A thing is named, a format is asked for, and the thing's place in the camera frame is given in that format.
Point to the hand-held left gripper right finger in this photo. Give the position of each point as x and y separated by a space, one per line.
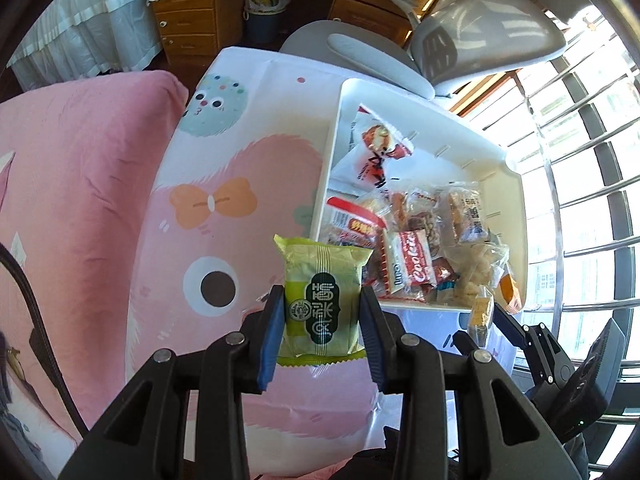
372 335

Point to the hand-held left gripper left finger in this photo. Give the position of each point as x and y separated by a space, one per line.
270 330

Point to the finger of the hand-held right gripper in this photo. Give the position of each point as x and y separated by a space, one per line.
462 342
530 340

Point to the small yellow candy packet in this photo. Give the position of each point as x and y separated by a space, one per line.
482 312

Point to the green snack packet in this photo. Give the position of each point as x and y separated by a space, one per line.
320 300

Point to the orange and white snack packet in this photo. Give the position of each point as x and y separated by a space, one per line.
510 285

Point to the clear packet of puffed snack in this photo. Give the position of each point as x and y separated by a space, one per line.
472 270

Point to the brown snack packet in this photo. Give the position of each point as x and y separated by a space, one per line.
442 270

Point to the red trimmed dark cookie packet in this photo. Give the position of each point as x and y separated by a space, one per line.
415 260

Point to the white and red snack packet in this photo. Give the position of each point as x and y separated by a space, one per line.
370 160

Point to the white plastic bin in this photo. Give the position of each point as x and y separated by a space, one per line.
440 135

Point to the person's dark clothing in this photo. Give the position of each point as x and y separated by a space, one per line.
370 465

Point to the cartoon printed tablecloth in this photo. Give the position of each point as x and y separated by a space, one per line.
225 185

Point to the metal window grille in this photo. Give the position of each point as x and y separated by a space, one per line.
575 160

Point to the pink bed blanket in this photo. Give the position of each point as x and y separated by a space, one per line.
75 160

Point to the cartoon printed pillow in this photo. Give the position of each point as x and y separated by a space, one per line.
20 410

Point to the blue trash bin with bag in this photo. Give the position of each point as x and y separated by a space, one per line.
265 25

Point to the grey office chair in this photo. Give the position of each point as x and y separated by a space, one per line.
480 25

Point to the wooden desk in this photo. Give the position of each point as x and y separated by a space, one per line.
190 10

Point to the white lace cover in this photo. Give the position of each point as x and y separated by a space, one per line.
75 10

